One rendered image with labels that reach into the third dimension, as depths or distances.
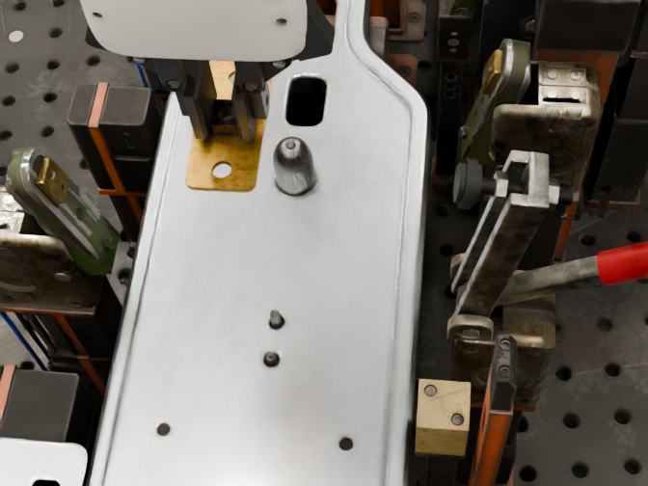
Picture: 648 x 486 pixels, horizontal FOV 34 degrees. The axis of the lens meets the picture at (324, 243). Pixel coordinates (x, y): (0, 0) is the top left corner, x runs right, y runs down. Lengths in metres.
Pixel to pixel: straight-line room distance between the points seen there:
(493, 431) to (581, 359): 0.50
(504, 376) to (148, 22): 0.25
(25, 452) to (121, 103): 0.31
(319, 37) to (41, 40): 0.92
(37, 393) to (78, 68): 0.61
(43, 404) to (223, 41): 0.41
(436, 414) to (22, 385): 0.32
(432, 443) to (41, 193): 0.32
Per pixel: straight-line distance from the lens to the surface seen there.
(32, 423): 0.83
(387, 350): 0.78
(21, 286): 0.90
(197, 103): 0.55
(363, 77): 0.91
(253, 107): 0.55
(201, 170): 0.57
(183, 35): 0.49
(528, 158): 0.61
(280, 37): 0.49
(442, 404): 0.70
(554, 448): 1.08
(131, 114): 0.93
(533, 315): 0.74
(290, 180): 0.83
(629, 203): 1.20
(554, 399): 1.10
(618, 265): 0.68
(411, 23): 1.33
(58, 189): 0.78
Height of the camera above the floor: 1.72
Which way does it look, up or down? 61 degrees down
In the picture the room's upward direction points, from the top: 7 degrees counter-clockwise
